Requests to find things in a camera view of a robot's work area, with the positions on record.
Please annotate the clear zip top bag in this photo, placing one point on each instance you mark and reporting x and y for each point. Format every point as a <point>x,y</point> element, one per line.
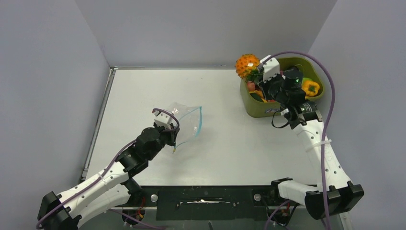
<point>190,120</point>

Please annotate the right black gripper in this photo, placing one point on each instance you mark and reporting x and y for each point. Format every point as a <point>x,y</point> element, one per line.
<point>276,77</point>

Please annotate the toy pineapple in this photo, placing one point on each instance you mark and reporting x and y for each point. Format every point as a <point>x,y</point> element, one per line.
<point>246,67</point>

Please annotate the small pink toy peach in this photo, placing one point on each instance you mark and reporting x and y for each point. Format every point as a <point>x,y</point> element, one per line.
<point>251,86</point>

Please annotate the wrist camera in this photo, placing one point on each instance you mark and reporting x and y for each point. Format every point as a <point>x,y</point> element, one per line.
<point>268,68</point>
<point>163,120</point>

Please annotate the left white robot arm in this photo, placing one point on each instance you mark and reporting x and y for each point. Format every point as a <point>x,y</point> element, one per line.
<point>110,187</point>

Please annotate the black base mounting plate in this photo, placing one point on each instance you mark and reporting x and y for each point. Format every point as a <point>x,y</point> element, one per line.
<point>206,202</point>

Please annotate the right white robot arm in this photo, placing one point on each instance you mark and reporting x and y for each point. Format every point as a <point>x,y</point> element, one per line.
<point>334,193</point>

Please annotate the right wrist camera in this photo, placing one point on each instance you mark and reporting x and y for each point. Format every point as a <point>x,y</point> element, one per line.
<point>268,68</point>

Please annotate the yellow toy bell pepper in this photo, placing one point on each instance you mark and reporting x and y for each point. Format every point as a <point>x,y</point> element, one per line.
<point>311,88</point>

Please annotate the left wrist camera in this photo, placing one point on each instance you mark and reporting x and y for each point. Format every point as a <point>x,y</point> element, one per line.
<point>163,120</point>

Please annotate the olive green plastic bin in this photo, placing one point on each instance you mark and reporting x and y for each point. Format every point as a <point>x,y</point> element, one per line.
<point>255,104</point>

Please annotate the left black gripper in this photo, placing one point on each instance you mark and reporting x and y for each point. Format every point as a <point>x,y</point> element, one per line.
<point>172,133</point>

